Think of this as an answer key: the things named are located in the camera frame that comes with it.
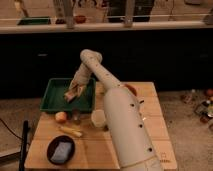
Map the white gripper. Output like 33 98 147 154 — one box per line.
64 79 86 102

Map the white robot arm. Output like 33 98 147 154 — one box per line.
64 49 164 171

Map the green plastic tray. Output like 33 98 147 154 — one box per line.
40 78 96 114

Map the green tray on shelf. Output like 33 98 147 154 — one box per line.
17 17 51 26

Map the small dark jar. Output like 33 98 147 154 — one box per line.
72 113 81 125

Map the orange round fruit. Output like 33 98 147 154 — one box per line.
55 112 67 123

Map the white cup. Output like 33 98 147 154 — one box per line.
91 109 106 128

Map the yellow banana toy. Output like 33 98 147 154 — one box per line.
59 126 83 138

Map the black round plate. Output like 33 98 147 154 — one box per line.
47 135 75 165

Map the red orange toy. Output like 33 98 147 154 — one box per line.
124 84 137 96

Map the blue sponge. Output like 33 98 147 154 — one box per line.
51 142 72 163

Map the black stand pole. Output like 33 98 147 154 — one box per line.
18 120 29 171

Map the red bowl on shelf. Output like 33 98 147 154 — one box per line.
74 15 86 24

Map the floor clutter pile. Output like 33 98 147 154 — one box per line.
180 88 213 132

